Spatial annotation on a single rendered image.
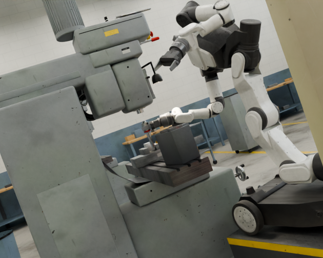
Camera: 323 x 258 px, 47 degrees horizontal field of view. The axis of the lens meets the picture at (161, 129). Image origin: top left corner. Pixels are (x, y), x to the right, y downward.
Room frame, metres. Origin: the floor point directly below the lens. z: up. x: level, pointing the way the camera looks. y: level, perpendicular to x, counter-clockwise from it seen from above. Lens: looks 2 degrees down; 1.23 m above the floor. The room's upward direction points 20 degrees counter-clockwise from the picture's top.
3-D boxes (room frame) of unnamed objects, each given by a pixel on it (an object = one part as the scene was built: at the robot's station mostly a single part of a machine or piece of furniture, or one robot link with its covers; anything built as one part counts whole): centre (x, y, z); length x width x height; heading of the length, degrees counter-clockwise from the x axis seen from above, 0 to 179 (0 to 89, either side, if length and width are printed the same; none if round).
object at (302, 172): (2.03, -0.66, 0.68); 0.21 x 0.20 x 0.13; 34
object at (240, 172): (2.61, -0.39, 0.64); 0.16 x 0.12 x 0.12; 106
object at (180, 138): (2.10, -0.05, 1.04); 0.22 x 0.12 x 0.20; 25
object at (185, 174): (2.50, 0.10, 0.90); 1.24 x 0.23 x 0.08; 16
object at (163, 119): (2.47, 0.00, 1.18); 0.13 x 0.12 x 0.10; 2
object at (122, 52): (2.46, 0.13, 1.68); 0.34 x 0.24 x 0.10; 106
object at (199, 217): (2.48, 0.07, 0.44); 0.81 x 0.32 x 0.60; 106
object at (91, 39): (2.47, 0.11, 1.81); 0.47 x 0.26 x 0.16; 106
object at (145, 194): (2.47, 0.09, 0.80); 0.50 x 0.35 x 0.12; 106
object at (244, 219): (2.11, -0.29, 0.50); 0.20 x 0.05 x 0.20; 34
